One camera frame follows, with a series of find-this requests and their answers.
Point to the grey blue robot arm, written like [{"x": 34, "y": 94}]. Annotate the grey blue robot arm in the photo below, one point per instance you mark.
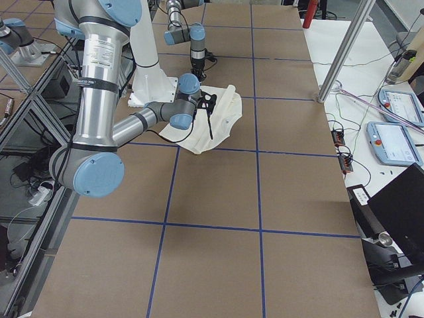
[{"x": 89, "y": 164}]

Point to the reacher grabber stick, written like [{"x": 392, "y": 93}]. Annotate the reacher grabber stick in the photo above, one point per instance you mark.
[{"x": 398, "y": 119}]

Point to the blue teach pendant upper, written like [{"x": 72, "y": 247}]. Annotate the blue teach pendant upper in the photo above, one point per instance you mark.
[{"x": 402, "y": 104}]

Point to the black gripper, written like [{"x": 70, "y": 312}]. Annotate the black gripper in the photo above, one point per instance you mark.
[{"x": 209, "y": 123}]

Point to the second grey blue robot arm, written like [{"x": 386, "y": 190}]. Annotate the second grey blue robot arm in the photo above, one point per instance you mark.
[{"x": 178, "y": 31}]

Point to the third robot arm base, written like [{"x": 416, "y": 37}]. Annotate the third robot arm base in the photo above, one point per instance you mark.
[{"x": 16, "y": 38}]

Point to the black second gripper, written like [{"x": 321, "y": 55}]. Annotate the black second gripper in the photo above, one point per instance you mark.
[{"x": 197, "y": 63}]

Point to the cream white t-shirt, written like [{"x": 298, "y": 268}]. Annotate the cream white t-shirt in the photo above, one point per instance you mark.
[{"x": 227, "y": 112}]

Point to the grey water bottle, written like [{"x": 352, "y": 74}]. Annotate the grey water bottle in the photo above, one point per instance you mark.
[{"x": 401, "y": 65}]

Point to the red bottle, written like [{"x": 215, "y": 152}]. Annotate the red bottle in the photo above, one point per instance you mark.
[{"x": 310, "y": 13}]

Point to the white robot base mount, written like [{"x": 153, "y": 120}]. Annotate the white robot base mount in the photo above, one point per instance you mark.
[{"x": 150, "y": 83}]

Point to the aluminium frame post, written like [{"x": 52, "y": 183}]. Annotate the aluminium frame post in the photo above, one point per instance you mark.
[{"x": 349, "y": 39}]

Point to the aluminium frame rail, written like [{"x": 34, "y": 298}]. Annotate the aluminium frame rail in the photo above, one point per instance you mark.
[{"x": 31, "y": 235}]

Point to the white power strip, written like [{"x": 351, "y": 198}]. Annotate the white power strip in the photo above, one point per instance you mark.
[{"x": 42, "y": 195}]

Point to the blue teach pendant lower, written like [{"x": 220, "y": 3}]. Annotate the blue teach pendant lower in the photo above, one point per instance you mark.
[{"x": 392, "y": 144}]

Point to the blue teach pendant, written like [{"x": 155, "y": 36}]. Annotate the blue teach pendant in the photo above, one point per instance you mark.
[
  {"x": 392, "y": 144},
  {"x": 402, "y": 104}
]

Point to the black laptop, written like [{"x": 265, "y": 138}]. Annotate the black laptop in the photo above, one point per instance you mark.
[{"x": 399, "y": 208}]

